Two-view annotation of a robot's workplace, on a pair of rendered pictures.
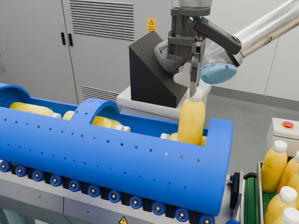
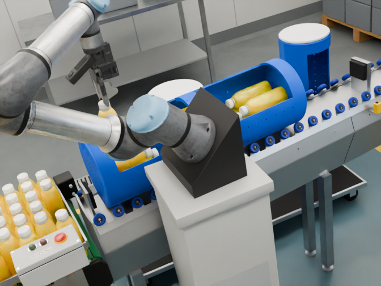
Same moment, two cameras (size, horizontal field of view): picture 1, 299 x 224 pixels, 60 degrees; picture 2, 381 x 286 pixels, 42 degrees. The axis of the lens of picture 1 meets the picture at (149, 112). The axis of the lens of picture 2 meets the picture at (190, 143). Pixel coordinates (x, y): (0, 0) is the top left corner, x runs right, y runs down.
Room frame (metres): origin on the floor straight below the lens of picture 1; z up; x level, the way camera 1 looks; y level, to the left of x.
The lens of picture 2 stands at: (1.98, -0.94, 2.07)
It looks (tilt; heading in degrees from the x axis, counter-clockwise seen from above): 31 degrees down; 139
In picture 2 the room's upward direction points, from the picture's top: 12 degrees counter-clockwise
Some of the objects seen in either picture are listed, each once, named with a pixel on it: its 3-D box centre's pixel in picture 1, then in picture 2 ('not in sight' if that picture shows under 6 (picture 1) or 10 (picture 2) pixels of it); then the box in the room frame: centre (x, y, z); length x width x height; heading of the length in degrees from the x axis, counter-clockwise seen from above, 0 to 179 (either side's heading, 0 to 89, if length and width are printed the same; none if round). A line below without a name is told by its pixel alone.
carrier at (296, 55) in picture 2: not in sight; (307, 102); (0.49, 1.31, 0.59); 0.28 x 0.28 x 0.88
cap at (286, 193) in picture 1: (288, 194); (45, 184); (0.48, -0.37, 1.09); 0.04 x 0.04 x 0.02
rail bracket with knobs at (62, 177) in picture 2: not in sight; (66, 187); (0.37, -0.25, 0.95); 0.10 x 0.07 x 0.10; 162
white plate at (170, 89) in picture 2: not in sight; (174, 92); (0.31, 0.46, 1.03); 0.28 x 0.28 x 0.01
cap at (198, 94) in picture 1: (195, 92); (104, 104); (0.61, -0.12, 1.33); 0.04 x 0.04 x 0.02
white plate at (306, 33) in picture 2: not in sight; (304, 33); (0.49, 1.31, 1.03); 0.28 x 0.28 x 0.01
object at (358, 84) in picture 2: not in sight; (359, 76); (0.99, 0.99, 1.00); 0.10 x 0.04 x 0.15; 162
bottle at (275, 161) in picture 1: (272, 168); (70, 236); (0.69, -0.44, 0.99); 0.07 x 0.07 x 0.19
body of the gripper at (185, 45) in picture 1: (189, 34); (100, 62); (0.62, -0.09, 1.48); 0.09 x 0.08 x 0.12; 72
